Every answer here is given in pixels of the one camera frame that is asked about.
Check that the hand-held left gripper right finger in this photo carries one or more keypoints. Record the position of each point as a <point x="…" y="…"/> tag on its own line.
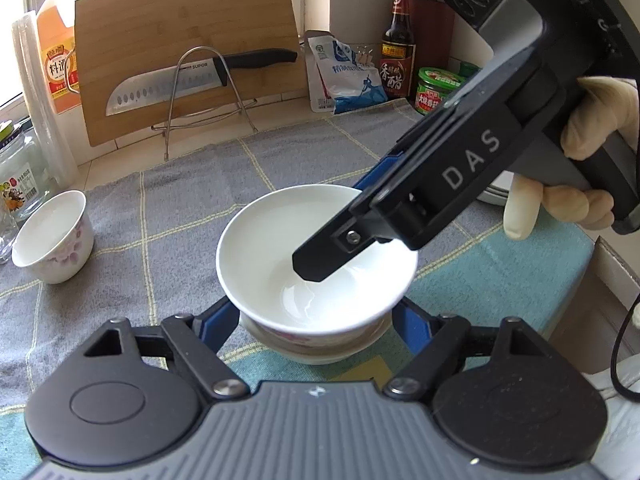
<point x="410" y="325"/>

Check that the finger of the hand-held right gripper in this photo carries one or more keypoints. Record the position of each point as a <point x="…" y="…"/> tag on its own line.
<point x="372" y="172"/>
<point x="325" y="255"/>

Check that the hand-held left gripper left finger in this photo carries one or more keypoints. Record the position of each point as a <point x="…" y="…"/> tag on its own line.
<point x="217" y="325"/>

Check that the person's right hand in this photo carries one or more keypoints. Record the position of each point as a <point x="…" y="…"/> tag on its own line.
<point x="595" y="110"/>

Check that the green lid sauce jar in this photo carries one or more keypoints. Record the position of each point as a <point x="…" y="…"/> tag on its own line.
<point x="435" y="87"/>

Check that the small green lid jar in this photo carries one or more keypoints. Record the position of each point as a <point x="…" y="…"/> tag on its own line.
<point x="467" y="69"/>

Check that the white blue salt bag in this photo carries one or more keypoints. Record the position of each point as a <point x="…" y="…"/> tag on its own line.
<point x="340" y="80"/>

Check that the dark vinegar bottle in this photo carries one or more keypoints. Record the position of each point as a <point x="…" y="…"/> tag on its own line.
<point x="398" y="60"/>

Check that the grey checked cloth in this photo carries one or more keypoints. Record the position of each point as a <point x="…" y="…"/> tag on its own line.
<point x="175" y="210"/>

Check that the dark red knife block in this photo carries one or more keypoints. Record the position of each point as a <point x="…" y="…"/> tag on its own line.
<point x="432" y="35"/>

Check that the cardboard box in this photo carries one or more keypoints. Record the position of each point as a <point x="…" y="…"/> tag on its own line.
<point x="620" y="270"/>

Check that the small white bowl pink flowers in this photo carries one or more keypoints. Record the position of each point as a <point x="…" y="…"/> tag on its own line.
<point x="50" y="240"/>

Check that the white garment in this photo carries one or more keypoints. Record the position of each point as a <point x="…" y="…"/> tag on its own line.
<point x="615" y="340"/>

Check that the bamboo cutting board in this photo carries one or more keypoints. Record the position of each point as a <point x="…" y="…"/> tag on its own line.
<point x="190" y="20"/>

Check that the glass jar green lid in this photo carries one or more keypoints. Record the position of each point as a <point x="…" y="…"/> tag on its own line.
<point x="22" y="180"/>

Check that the orange cooking wine jug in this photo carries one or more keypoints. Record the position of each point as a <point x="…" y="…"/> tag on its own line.
<point x="57" y="60"/>

